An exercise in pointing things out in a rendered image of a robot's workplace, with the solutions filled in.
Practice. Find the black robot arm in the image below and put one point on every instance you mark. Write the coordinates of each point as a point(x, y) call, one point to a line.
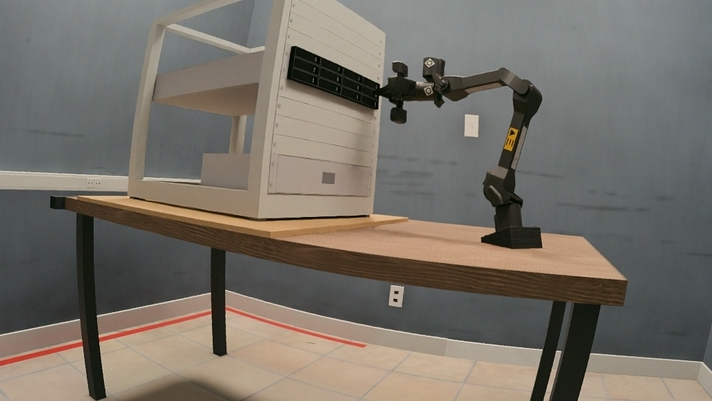
point(499, 184)

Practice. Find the tan flat board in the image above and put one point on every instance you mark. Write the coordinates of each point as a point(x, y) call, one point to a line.
point(271, 228)

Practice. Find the white equipment rack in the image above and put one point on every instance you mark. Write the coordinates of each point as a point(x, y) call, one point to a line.
point(291, 119)

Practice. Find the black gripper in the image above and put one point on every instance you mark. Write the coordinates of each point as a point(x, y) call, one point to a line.
point(398, 114)

